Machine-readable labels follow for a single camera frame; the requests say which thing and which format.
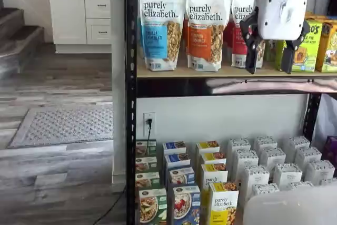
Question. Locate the grey wooden stairs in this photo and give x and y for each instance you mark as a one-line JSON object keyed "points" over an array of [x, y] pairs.
{"points": [[15, 40]]}

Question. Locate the green oatmeal box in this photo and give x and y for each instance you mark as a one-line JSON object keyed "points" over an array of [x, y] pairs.
{"points": [[147, 181], [152, 206], [146, 165], [144, 148]]}

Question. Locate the black metal shelf rack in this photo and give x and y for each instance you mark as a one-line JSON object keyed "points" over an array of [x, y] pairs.
{"points": [[130, 103]]}

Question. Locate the white drawer cabinet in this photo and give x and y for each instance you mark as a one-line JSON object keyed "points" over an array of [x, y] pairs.
{"points": [[68, 14]]}

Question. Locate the yellow and white granola box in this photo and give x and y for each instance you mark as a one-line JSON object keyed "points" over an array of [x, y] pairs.
{"points": [[214, 175], [223, 204], [213, 157], [208, 146]]}

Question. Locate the grey patterned door mat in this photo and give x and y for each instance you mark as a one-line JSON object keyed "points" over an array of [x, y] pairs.
{"points": [[65, 127]]}

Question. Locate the red label granola bag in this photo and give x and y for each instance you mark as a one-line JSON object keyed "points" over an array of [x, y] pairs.
{"points": [[227, 38], [238, 43]]}

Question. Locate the wooden shelf board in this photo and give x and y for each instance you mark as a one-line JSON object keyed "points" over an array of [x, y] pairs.
{"points": [[184, 73]]}

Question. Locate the blue and white oatmeal box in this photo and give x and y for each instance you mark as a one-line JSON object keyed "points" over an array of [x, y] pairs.
{"points": [[173, 148], [181, 176], [177, 160], [185, 206]]}

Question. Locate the white wall outlet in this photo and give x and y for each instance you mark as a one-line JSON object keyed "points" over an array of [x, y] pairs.
{"points": [[152, 130]]}

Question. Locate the green Bobo's apple pie box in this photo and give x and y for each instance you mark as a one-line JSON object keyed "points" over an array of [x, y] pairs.
{"points": [[308, 51]]}

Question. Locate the white patterned carton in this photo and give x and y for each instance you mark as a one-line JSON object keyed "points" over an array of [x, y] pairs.
{"points": [[319, 171], [287, 175], [238, 144], [300, 185], [272, 156], [264, 189], [330, 181], [297, 143], [246, 159], [266, 142], [254, 177], [308, 155]]}

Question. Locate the yellow Bobo's snack box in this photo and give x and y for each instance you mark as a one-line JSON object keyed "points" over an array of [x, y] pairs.
{"points": [[327, 51]]}

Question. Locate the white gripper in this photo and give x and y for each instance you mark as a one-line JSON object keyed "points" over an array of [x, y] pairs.
{"points": [[281, 3]]}

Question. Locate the blue label granola bag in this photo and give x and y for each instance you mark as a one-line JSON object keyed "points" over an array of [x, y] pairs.
{"points": [[140, 38], [158, 24]]}

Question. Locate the orange label granola bag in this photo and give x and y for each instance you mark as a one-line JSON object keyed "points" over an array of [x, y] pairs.
{"points": [[205, 24], [185, 38]]}

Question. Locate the purple box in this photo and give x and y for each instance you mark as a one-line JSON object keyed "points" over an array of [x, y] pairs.
{"points": [[331, 148]]}

